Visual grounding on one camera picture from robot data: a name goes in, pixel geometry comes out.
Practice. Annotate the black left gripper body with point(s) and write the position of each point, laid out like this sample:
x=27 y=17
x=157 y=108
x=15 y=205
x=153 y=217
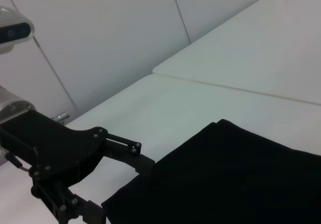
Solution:
x=50 y=148

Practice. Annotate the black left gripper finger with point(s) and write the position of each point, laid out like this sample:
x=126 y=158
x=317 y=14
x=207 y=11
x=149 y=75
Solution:
x=67 y=204
x=135 y=156

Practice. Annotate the black t-shirt with white print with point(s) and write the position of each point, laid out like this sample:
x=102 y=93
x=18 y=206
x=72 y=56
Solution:
x=225 y=178

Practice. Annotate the white and silver left robot arm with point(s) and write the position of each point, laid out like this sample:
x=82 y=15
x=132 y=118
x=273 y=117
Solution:
x=12 y=103

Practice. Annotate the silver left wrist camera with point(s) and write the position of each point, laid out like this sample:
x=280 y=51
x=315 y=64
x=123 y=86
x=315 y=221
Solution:
x=15 y=30

